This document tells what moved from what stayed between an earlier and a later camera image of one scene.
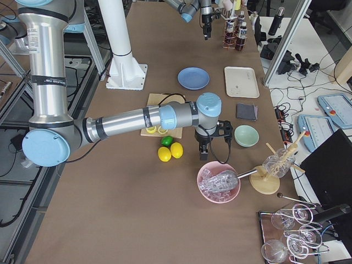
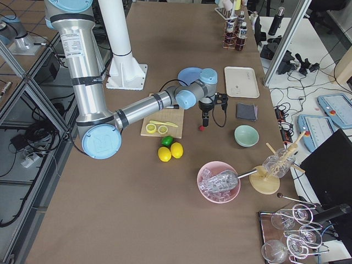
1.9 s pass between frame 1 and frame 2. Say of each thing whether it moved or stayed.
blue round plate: stayed
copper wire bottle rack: stayed
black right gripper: moved
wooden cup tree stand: stayed
